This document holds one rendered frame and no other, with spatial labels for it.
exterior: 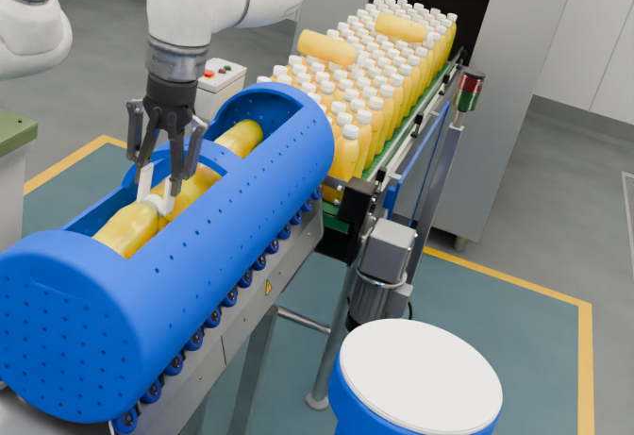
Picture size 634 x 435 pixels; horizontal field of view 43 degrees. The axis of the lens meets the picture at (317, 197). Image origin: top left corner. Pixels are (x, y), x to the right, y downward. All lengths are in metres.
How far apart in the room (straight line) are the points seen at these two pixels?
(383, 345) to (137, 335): 0.47
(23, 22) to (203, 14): 0.72
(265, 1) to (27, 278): 0.52
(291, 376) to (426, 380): 1.56
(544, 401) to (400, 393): 1.94
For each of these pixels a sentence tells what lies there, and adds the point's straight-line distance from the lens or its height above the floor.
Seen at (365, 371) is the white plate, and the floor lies 1.04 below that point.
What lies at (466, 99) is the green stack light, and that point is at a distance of 2.18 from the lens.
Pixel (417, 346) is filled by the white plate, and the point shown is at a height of 1.04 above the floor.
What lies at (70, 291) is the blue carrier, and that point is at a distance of 1.13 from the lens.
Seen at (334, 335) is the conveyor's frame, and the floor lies 0.31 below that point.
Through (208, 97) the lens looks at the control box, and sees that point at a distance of 2.12.
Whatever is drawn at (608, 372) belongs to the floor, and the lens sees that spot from 3.55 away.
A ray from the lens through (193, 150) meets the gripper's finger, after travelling 1.24.
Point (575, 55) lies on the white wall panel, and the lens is 6.06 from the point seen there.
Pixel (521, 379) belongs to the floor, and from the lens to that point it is 3.26.
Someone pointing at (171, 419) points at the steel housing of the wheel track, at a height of 0.87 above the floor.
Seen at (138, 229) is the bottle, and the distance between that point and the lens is 1.24.
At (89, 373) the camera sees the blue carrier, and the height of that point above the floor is 1.06.
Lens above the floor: 1.86
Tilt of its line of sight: 27 degrees down
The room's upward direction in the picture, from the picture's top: 14 degrees clockwise
